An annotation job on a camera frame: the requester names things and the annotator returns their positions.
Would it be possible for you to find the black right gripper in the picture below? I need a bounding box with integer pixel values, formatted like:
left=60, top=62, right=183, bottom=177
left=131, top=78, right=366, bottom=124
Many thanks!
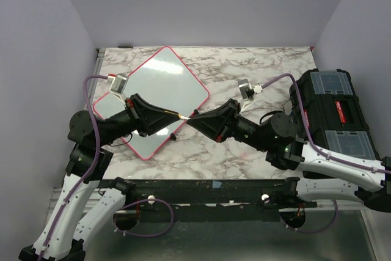
left=187, top=99, right=271, bottom=153

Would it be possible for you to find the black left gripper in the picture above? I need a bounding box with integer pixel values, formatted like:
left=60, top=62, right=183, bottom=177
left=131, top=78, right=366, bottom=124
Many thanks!
left=98, top=92, right=180, bottom=146

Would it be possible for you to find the white marker pen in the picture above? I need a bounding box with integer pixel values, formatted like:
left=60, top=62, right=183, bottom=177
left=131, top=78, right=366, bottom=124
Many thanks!
left=164, top=110, right=190, bottom=120

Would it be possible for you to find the pink framed whiteboard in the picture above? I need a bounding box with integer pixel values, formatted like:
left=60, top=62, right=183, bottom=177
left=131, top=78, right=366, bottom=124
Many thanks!
left=92, top=46, right=211, bottom=161

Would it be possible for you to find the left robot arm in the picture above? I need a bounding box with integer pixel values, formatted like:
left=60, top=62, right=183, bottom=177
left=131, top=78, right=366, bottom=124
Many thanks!
left=18, top=94, right=181, bottom=260

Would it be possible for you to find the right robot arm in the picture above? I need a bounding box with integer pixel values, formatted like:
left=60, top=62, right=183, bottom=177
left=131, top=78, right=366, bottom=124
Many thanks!
left=186, top=99, right=390, bottom=213

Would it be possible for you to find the black toolbox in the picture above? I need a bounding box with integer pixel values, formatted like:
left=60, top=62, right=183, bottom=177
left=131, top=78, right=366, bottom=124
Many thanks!
left=290, top=69, right=380, bottom=160

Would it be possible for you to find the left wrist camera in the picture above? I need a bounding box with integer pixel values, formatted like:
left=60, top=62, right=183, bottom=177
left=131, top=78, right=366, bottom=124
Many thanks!
left=108, top=73, right=128, bottom=105

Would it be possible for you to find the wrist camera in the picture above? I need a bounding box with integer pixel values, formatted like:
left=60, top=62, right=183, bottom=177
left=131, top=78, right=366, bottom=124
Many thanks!
left=238, top=79, right=263, bottom=112
left=108, top=73, right=128, bottom=105

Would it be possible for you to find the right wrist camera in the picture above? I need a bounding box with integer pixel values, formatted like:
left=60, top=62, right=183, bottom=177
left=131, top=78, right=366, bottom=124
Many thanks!
left=238, top=79, right=263, bottom=112

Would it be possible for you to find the aluminium frame rail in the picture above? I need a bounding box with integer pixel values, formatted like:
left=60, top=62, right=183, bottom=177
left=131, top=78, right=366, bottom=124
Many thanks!
left=50, top=48, right=106, bottom=213

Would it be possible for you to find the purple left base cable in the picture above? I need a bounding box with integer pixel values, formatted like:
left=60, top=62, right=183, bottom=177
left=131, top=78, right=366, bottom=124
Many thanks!
left=114, top=198, right=175, bottom=238

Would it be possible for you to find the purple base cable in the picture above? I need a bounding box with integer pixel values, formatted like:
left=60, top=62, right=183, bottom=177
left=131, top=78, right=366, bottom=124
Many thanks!
left=114, top=198, right=175, bottom=238
left=283, top=201, right=338, bottom=233

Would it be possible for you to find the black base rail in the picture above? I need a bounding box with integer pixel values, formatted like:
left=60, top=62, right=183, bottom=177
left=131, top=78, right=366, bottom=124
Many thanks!
left=119, top=177, right=316, bottom=223

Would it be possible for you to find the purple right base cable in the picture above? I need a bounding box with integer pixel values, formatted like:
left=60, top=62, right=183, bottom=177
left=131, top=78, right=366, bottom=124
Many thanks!
left=283, top=201, right=338, bottom=233

